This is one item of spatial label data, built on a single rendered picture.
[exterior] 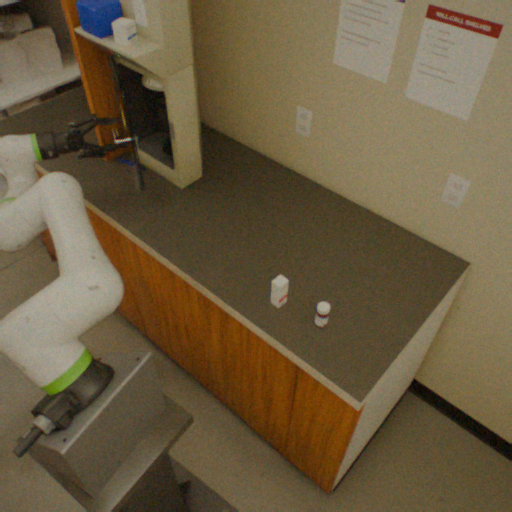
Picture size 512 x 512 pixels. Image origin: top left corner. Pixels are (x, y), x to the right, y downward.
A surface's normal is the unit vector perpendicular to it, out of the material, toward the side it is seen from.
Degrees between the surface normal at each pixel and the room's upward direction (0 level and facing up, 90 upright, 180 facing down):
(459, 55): 90
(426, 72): 90
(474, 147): 90
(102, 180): 0
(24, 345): 58
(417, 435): 0
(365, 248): 0
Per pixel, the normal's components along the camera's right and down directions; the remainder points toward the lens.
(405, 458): 0.01, -0.68
